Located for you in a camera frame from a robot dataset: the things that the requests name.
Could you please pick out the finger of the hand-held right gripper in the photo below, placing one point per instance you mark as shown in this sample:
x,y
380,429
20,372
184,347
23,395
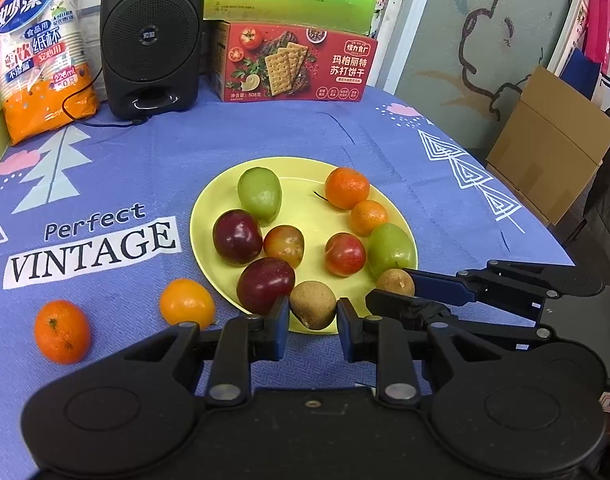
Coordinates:
x,y
390,305
435,287

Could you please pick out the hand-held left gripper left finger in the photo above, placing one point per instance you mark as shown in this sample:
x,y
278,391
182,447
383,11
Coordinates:
x,y
281,327

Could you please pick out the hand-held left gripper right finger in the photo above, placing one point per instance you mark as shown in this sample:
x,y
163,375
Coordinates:
x,y
346,332

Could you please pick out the brown round fruit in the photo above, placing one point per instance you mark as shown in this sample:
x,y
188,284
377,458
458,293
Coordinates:
x,y
396,282
313,305

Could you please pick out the dark purple plum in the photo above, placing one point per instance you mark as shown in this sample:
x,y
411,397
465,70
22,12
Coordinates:
x,y
265,285
237,237

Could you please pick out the round green apple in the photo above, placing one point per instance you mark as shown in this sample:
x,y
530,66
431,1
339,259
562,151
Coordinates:
x,y
392,252

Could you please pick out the bright red plum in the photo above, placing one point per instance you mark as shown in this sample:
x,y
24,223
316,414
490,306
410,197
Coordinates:
x,y
345,254

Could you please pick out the small red-green plum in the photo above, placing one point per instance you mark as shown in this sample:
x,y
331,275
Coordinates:
x,y
283,246

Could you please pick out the small orange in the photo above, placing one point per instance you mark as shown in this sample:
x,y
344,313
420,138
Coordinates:
x,y
369,217

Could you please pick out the yellowish orange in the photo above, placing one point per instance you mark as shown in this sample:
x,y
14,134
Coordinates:
x,y
187,305

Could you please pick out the yellow plastic plate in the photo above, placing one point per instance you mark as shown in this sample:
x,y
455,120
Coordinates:
x,y
305,210

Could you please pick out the large orange with stem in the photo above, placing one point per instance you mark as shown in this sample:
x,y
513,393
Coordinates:
x,y
347,188

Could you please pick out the oval green fruit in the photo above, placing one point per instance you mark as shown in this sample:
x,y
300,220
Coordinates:
x,y
259,195

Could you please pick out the large dotted tangerine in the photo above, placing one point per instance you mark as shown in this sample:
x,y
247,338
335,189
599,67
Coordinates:
x,y
62,331

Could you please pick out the open flat cardboard box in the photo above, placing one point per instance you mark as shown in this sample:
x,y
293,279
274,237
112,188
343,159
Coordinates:
x,y
550,150

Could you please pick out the blue printed tablecloth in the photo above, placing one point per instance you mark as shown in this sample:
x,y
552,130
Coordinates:
x,y
135,170

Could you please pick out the red cracker box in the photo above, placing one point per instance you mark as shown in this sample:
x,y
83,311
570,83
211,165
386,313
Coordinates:
x,y
295,62

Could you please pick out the black speaker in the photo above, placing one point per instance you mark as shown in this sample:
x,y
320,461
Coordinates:
x,y
150,40

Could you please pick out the orange paper cup pack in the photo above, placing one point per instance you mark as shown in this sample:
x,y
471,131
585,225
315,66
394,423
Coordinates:
x,y
40,55

